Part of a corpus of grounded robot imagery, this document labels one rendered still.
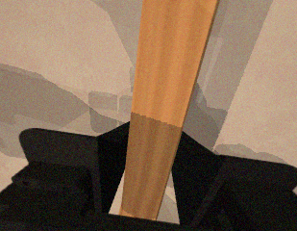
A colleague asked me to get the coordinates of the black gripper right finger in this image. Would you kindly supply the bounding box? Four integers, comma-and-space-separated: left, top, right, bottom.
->
171, 131, 297, 226

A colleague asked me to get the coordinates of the wooden rail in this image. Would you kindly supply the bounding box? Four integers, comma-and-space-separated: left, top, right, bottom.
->
120, 0, 220, 220

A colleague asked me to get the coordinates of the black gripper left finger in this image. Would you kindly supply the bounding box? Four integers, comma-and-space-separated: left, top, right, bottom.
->
19, 121, 130, 213

